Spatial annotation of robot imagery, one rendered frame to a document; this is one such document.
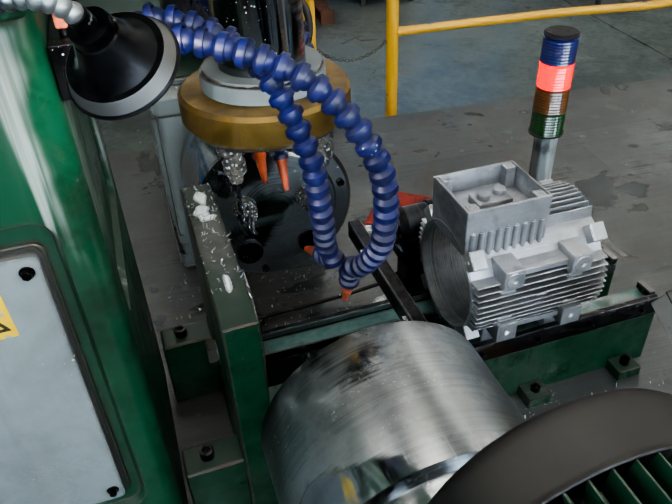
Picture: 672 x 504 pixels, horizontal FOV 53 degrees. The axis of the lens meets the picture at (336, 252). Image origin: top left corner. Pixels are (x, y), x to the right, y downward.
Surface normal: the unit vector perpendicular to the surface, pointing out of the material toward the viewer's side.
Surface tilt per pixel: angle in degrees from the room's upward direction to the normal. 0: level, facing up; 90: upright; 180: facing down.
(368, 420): 20
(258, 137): 90
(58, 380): 90
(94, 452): 90
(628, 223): 0
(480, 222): 90
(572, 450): 16
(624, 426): 3
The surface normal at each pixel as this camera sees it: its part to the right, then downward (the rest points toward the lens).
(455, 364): 0.36, -0.82
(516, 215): 0.31, 0.55
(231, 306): -0.04, -0.80
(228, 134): -0.29, 0.58
